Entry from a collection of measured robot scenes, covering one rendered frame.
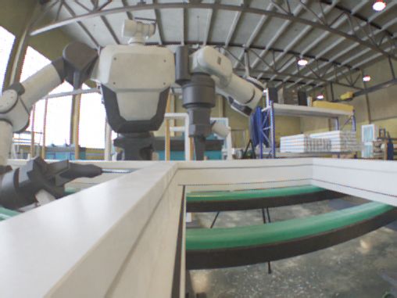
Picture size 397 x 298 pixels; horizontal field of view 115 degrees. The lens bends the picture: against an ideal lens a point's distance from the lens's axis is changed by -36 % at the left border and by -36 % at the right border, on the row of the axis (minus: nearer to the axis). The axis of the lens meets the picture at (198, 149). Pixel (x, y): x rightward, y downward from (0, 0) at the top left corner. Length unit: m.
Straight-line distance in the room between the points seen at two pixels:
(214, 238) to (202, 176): 0.28
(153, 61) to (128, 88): 0.12
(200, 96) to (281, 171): 0.29
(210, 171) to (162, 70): 0.37
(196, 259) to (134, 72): 0.55
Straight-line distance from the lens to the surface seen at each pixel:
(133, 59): 0.65
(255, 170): 0.51
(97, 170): 0.39
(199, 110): 0.47
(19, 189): 0.48
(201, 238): 0.22
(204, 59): 0.50
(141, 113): 0.65
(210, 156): 4.07
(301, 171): 0.57
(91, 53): 0.71
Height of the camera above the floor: 0.96
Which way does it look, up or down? 1 degrees up
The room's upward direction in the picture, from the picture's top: 1 degrees counter-clockwise
